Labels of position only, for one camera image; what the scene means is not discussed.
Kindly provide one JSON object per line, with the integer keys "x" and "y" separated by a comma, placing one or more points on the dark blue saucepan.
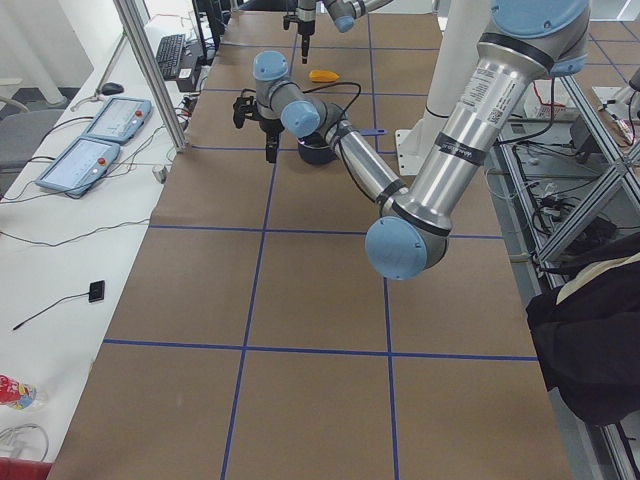
{"x": 314, "y": 150}

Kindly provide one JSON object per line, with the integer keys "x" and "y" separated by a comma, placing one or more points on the black computer mouse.
{"x": 111, "y": 88}

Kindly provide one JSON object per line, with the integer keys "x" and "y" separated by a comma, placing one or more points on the upper teach pendant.
{"x": 119, "y": 119}

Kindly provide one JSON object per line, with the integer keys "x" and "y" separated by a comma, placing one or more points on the black keyboard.
{"x": 169, "y": 55}

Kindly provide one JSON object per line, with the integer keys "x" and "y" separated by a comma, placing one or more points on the white column pedestal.
{"x": 456, "y": 61}

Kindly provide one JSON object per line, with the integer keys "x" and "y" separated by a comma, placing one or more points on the yellow plastic corn cob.
{"x": 323, "y": 76}

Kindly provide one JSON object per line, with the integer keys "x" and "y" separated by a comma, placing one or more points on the aluminium frame post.
{"x": 133, "y": 27}

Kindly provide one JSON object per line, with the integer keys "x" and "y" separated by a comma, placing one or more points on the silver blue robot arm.
{"x": 342, "y": 13}
{"x": 524, "y": 41}

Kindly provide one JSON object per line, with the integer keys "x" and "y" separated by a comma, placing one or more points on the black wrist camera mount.
{"x": 245, "y": 108}
{"x": 288, "y": 19}

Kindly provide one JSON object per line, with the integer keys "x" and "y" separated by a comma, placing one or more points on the red yellow drink bottle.
{"x": 19, "y": 395}

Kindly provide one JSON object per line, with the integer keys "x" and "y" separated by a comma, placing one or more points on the lower teach pendant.
{"x": 85, "y": 161}

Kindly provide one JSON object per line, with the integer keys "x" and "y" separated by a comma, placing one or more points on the teach pendant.
{"x": 85, "y": 161}
{"x": 119, "y": 119}

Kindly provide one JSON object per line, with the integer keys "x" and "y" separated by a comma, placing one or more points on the small black square device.
{"x": 96, "y": 291}

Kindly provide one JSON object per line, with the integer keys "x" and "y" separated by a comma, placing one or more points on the aluminium frame rack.
{"x": 564, "y": 176}

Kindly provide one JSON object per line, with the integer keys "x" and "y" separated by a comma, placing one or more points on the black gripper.
{"x": 304, "y": 28}
{"x": 270, "y": 130}

